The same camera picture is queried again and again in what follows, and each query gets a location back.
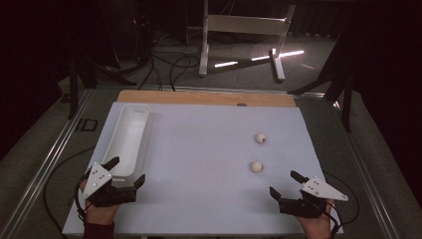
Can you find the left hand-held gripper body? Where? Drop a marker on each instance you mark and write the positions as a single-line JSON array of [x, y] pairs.
[[99, 186]]

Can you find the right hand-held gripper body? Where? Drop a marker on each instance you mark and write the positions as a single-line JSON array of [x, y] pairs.
[[318, 192]]

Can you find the white plastic bin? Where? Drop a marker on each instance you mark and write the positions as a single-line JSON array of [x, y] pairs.
[[129, 139]]

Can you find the plain white ball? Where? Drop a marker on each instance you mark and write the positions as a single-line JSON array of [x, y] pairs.
[[256, 166]]

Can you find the white ball with dark mark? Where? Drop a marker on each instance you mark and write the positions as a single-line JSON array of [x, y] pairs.
[[260, 137]]

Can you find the person's left hand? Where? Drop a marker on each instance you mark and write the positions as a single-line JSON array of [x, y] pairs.
[[101, 215]]

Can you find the person's right hand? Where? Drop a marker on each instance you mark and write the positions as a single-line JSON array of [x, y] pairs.
[[317, 228]]

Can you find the pale blue table mat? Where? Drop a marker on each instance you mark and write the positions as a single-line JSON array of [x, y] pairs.
[[205, 159]]

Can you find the black stand legs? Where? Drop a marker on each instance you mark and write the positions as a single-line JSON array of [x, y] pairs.
[[73, 89], [346, 106]]

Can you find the small grey round disc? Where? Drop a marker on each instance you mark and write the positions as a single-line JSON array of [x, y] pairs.
[[241, 104]]

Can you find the white metal stand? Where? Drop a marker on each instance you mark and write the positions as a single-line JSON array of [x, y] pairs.
[[244, 25]]

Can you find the aluminium floor rail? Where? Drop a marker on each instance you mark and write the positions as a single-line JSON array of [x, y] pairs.
[[368, 179], [43, 166]]

